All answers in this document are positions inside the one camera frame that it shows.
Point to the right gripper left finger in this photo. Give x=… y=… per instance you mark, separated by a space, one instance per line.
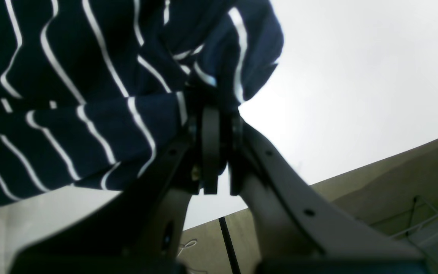
x=139 y=231

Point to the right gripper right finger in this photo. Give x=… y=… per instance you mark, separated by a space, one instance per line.
x=299 y=231

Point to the navy white striped t-shirt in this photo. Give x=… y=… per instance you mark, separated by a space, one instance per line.
x=91 y=90

